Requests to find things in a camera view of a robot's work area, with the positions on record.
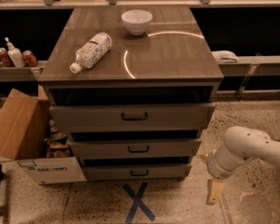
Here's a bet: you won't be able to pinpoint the grey bottom drawer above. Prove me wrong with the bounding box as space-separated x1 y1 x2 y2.
82 163 191 181

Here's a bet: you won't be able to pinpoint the grey drawer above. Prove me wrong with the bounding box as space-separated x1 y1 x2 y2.
82 163 191 181
49 103 215 133
71 139 201 159

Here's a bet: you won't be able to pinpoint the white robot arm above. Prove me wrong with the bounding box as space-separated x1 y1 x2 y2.
200 126 280 205

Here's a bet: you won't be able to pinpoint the grey middle drawer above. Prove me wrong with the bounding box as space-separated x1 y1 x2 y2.
71 139 201 159

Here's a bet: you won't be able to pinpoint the grey top drawer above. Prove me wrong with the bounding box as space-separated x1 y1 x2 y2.
49 103 215 133

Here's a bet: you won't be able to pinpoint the grey wooden drawer cabinet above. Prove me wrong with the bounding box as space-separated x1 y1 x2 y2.
40 6 223 170

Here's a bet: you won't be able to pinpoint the blue tape cross mark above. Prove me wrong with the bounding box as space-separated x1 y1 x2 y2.
122 182 156 224

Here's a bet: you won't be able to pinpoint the grey side shelf right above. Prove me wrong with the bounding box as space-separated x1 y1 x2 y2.
217 56 280 101

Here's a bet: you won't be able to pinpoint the grey side shelf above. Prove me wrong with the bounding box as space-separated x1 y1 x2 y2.
217 56 280 101
0 61 47 82

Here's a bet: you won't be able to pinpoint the white folded cloth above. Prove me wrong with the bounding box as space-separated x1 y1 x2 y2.
212 50 239 63

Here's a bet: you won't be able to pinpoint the snack bags in box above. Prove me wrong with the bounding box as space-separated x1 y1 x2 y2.
45 119 73 158

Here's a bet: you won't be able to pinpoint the clear plastic water bottle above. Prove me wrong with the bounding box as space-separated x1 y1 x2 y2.
69 33 112 74

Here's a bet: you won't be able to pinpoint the white ceramic bowl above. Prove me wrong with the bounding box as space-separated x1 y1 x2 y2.
121 9 153 35

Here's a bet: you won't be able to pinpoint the brown cardboard box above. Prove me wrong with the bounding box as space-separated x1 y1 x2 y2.
0 89 86 185

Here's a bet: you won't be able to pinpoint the red soda can right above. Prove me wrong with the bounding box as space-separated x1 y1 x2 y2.
22 50 38 67

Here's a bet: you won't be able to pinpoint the red soda can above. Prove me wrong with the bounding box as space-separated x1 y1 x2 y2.
0 48 13 67
22 50 38 67

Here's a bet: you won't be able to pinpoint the white pump dispenser bottle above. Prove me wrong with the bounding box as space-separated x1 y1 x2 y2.
5 37 25 67

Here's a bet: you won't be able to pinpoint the grey side shelf left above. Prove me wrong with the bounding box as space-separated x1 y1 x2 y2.
0 61 47 82

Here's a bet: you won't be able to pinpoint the red soda can left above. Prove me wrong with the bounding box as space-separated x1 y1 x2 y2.
0 48 13 67

